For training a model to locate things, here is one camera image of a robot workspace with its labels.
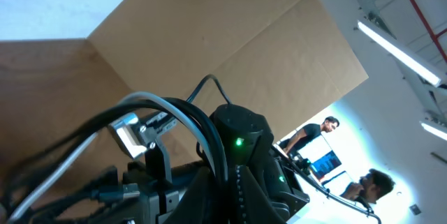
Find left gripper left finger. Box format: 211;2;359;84
163;167;224;224

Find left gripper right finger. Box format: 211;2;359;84
232;165;285;224

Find white cable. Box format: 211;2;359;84
8;91;216;222

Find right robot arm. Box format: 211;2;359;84
115;98;310;224

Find computer monitor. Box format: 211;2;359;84
311;151;342;180

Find standing man black shirt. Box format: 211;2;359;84
279;116;340;156

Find seated man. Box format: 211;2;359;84
340;169;395;204

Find cardboard panel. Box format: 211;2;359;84
89;0;367;139

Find ceiling light strip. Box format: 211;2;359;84
357;18;446;87

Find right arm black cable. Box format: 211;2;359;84
184;73;233;106

